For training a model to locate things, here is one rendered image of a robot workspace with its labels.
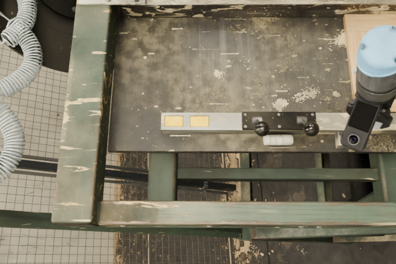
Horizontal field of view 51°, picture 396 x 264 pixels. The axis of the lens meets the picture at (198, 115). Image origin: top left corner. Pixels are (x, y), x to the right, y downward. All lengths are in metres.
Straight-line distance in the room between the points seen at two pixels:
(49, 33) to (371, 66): 1.32
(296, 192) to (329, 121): 1.93
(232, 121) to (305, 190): 1.93
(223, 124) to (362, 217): 0.42
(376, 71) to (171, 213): 0.62
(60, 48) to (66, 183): 0.77
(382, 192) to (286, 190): 1.92
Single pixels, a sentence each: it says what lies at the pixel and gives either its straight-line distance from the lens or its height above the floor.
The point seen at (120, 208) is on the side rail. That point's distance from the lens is 1.09.
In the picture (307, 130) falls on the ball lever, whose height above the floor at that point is 1.45.
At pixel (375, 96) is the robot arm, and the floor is 1.57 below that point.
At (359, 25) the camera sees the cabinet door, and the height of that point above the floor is 1.20.
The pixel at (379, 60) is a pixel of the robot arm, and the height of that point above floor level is 1.66.
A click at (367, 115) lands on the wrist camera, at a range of 0.84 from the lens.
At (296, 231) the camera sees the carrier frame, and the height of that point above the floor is 0.79.
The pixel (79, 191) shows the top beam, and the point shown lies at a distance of 1.07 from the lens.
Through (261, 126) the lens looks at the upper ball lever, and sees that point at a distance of 1.01.
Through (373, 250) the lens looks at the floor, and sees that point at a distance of 2.68.
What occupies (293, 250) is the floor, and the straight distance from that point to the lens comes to 3.09.
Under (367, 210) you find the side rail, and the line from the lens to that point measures 1.15.
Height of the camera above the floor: 2.19
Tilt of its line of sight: 31 degrees down
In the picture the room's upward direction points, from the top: 78 degrees counter-clockwise
